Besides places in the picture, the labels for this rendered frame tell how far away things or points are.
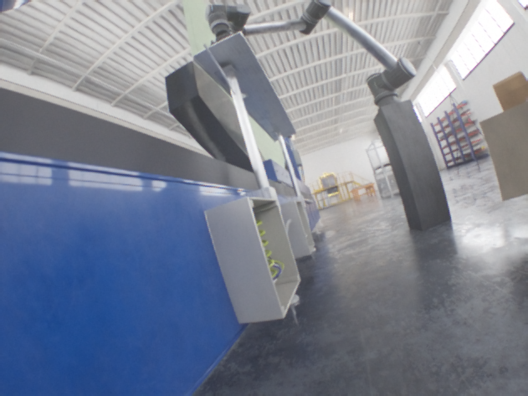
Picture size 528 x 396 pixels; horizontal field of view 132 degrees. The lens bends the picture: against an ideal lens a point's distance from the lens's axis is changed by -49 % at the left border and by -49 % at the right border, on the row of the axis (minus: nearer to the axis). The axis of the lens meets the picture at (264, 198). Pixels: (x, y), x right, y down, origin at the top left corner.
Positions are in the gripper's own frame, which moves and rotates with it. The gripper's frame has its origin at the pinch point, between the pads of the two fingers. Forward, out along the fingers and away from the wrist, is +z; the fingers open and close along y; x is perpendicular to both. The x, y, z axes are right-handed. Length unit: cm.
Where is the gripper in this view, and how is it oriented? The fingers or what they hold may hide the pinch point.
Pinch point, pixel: (228, 54)
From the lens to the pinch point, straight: 121.0
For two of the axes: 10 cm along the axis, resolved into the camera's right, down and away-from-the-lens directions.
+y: 9.2, -3.0, -2.6
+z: 2.8, 9.5, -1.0
